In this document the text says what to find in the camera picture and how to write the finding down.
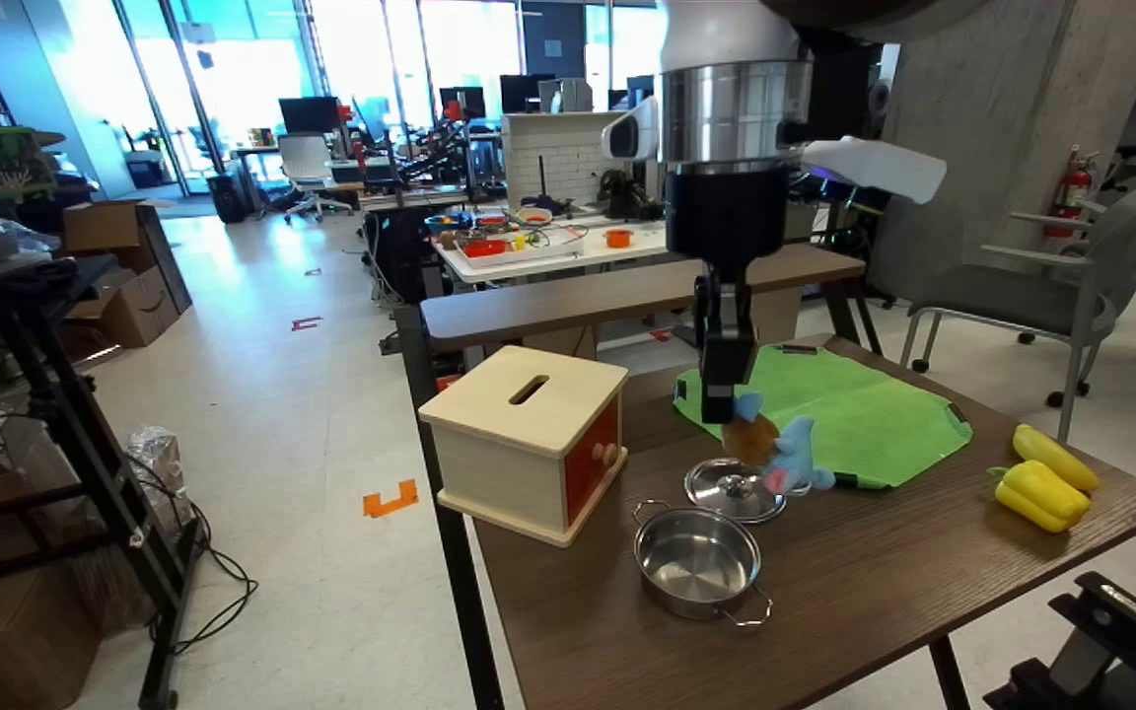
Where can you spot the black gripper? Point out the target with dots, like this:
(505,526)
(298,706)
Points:
(723,220)

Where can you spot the blue plush doll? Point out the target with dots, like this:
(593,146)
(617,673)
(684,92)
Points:
(784,455)

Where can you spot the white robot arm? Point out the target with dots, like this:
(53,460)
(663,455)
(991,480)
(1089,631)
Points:
(730,137)

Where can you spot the steel pot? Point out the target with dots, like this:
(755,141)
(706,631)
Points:
(703,570)

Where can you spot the long wooden bench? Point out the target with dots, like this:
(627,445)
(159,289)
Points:
(646,289)

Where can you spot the green cloth mat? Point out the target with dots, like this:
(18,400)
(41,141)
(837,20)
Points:
(866,422)

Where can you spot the wooden coin box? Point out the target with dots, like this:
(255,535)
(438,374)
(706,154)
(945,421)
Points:
(531,441)

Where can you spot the white cluttered work table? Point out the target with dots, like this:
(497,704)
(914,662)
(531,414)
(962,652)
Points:
(555,250)

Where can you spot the yellow toy banana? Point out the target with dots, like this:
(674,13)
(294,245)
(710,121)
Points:
(1037,447)

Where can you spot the grey chair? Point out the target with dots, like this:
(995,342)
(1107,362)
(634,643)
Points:
(1069,299)

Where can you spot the cardboard box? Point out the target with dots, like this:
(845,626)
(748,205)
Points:
(145,284)

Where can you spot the black metal shelf rack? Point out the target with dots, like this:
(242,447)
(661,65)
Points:
(33,303)

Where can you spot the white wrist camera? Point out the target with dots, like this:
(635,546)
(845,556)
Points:
(851,159)

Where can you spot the black camera tripod stand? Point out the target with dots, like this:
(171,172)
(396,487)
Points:
(1098,662)

